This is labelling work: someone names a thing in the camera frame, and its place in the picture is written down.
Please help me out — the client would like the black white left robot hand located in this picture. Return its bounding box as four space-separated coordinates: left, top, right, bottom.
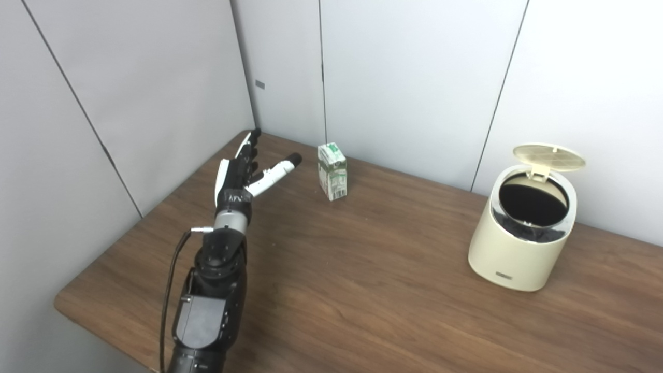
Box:
214 128 302 214

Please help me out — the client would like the green white milk carton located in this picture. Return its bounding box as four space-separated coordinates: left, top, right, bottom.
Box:
318 142 348 202

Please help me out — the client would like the cream-colored round bin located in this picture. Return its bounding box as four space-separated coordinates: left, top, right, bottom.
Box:
468 144 586 292

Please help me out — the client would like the cream round bin lid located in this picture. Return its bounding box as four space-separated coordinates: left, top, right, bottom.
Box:
513 144 586 182

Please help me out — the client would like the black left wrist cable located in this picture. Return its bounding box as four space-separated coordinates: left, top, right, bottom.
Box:
160 226 214 373

